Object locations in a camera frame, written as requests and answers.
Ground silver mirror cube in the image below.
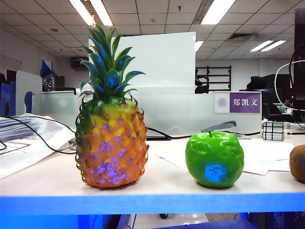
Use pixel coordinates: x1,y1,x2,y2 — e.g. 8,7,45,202
262,121,285,141

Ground dark ceiling vent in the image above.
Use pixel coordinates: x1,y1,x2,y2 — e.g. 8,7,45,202
230,32,256,40

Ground black monitor cable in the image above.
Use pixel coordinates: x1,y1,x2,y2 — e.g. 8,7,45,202
146,127,261,140

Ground orange plastic pineapple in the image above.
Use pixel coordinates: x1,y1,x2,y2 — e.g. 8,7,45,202
74,23,150,189

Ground green plastic apple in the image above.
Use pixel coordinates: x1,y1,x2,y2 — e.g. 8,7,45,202
185,130,245,188

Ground black metal rack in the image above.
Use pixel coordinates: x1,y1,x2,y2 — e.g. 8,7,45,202
194,65,232,94

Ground long ceiling light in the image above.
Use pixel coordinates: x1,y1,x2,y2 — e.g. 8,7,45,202
70,0,95,26
261,40,287,52
250,40,274,52
201,0,236,25
90,0,113,26

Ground thin black cable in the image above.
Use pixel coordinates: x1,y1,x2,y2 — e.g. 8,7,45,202
0,115,76,154

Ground blue patterned triangular board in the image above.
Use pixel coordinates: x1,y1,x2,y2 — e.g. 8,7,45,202
41,58,57,91

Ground grey stapler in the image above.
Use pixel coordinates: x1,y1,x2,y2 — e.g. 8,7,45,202
201,120,252,140

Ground translucent white file holder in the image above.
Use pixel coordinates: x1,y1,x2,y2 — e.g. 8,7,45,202
15,70,42,115

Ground purple white name plate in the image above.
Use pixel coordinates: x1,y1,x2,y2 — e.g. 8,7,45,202
213,91,262,114

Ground frosted glass desk partition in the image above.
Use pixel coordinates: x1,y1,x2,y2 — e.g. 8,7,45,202
41,90,262,137

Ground white paper sheet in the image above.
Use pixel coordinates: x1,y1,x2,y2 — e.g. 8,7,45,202
158,138,298,172
242,158,292,176

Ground blue file holder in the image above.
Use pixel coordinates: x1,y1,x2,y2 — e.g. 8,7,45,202
0,81,16,116

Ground white AOC monitor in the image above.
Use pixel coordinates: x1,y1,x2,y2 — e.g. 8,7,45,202
88,31,197,88

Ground black looped cable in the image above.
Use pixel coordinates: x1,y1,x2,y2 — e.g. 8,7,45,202
288,42,305,129

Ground white looped cable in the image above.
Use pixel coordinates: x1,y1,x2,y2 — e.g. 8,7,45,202
274,59,305,112

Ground black monitor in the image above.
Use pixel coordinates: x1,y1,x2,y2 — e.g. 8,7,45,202
292,8,305,122

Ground translucent plastic print bag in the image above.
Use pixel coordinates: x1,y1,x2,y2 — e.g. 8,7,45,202
0,113,76,179

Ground brown kiwi fruit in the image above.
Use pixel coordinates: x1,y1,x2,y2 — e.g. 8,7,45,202
289,144,305,184

